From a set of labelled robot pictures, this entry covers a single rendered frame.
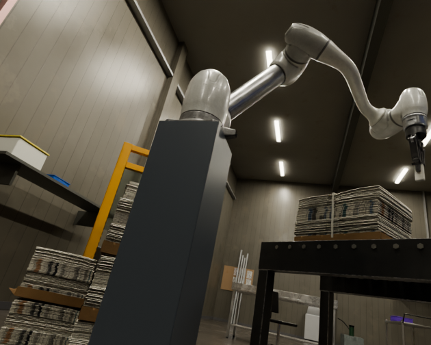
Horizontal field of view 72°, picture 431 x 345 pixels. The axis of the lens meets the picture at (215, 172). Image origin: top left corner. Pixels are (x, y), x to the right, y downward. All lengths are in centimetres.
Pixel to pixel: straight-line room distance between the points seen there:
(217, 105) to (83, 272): 105
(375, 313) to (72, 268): 1227
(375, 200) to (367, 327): 1197
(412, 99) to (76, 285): 173
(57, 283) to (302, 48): 155
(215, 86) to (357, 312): 1242
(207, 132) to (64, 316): 112
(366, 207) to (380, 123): 50
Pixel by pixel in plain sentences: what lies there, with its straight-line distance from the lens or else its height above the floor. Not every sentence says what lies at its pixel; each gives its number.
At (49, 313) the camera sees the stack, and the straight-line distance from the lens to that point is 165.
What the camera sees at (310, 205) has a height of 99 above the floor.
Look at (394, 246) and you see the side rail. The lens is 110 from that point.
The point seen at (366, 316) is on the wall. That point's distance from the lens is 1316.
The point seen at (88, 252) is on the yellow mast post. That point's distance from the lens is 293.
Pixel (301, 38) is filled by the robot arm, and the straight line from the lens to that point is 146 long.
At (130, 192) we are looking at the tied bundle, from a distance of 187.
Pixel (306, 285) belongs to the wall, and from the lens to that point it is 1301.
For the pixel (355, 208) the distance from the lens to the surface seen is 129.
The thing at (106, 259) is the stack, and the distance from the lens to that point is 123.
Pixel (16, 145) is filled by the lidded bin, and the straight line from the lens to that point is 358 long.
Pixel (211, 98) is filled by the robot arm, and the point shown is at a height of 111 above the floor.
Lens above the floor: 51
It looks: 24 degrees up
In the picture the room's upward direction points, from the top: 12 degrees clockwise
